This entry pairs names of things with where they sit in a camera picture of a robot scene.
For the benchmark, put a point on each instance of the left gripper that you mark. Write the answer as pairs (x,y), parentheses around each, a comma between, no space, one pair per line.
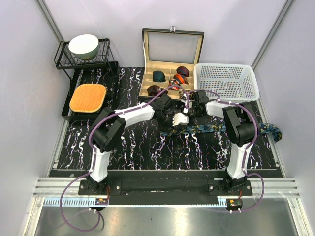
(165,128)

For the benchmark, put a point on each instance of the blue patterned necktie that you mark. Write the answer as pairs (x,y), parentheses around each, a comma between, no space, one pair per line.
(264,128)

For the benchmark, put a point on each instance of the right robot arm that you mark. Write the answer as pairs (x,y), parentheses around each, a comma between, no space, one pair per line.
(242,129)

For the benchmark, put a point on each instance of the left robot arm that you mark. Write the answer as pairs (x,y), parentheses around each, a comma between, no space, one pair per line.
(109,126)

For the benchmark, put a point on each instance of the beige floral rolled tie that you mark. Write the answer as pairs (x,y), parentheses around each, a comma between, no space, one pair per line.
(188,92)

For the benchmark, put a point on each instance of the dark red rolled tie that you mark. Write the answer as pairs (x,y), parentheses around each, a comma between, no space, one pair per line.
(154,90)

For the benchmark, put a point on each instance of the orange striped rolled tie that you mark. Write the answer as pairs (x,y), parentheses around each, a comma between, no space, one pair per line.
(181,79)

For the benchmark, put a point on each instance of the red floral rolled tie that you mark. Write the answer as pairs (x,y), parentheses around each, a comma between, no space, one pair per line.
(174,85)

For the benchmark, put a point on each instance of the maroon striped rolled tie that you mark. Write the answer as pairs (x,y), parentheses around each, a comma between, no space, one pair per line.
(182,70)

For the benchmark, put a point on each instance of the white plastic basket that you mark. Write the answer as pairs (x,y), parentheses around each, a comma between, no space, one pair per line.
(232,82)

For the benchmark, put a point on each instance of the dark green rolled tie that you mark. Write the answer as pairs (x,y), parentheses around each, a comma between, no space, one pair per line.
(158,76)

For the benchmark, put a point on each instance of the black tie storage box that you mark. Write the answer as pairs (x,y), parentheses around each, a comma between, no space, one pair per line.
(165,50)

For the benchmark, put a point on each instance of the black tray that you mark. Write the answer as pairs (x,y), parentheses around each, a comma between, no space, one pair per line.
(106,75)

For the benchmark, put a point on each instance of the white green bowl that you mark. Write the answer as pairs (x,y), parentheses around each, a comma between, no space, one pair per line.
(84,46)

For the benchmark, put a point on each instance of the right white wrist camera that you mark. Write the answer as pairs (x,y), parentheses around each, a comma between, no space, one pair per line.
(183,98)

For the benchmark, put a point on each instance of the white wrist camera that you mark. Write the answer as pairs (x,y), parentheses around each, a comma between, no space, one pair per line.
(183,98)
(180,118)

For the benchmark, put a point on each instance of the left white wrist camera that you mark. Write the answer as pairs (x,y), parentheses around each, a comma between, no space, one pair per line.
(180,118)

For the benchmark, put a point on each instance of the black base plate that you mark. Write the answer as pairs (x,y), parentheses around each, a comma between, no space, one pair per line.
(190,188)

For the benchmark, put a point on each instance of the black wire dish rack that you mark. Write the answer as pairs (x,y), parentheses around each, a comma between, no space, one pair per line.
(64,59)

